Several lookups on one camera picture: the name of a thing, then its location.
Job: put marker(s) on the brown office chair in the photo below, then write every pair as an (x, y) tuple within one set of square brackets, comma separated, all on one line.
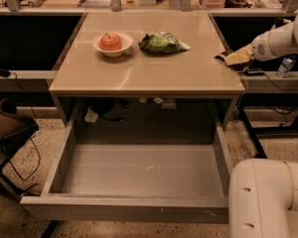
[(15, 131)]

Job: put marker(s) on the open grey drawer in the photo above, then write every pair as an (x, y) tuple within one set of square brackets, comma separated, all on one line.
[(137, 183)]

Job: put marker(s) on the beige top cabinet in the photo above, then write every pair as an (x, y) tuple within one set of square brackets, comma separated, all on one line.
[(196, 73)]

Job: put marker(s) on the black device on ledge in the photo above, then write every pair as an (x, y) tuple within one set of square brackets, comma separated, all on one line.
[(4, 72)]

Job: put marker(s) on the red apple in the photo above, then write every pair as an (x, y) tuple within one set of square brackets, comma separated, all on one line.
[(110, 42)]

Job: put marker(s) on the clear water bottle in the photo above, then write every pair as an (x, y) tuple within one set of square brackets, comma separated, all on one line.
[(285, 66)]

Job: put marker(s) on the black device under stick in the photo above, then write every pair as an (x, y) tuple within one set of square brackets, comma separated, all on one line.
[(253, 72)]

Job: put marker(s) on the green chip bag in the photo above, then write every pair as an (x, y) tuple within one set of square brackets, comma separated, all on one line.
[(162, 43)]

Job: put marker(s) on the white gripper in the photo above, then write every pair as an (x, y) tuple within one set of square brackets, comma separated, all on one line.
[(259, 51)]

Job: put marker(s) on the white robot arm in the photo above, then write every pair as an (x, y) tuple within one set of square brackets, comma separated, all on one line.
[(261, 191)]

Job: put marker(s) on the white ceramic bowl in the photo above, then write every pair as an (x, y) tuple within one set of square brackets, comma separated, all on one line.
[(127, 42)]

